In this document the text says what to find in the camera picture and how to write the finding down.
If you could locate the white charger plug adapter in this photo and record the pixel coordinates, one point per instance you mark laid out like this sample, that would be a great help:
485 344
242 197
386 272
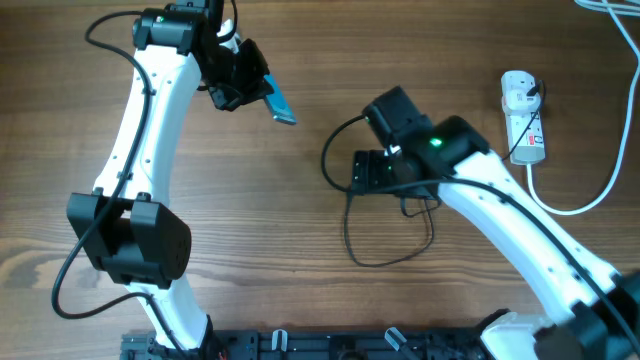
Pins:
519 102

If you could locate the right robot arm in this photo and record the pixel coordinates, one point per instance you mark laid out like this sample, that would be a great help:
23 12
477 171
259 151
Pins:
591 310

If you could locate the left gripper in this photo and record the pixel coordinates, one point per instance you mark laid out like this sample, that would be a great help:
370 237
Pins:
255 86

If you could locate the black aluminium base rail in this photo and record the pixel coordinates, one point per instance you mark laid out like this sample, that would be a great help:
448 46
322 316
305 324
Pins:
435 344

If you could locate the blue screen Galaxy smartphone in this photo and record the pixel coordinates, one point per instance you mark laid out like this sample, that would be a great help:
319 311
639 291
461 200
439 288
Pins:
277 104

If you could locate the white power strip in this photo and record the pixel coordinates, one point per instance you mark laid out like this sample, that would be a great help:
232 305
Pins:
524 132

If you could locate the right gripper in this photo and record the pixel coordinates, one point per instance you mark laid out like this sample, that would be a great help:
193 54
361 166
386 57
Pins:
368 164

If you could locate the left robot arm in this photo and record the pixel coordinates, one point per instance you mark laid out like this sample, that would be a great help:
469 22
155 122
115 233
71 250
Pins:
125 225

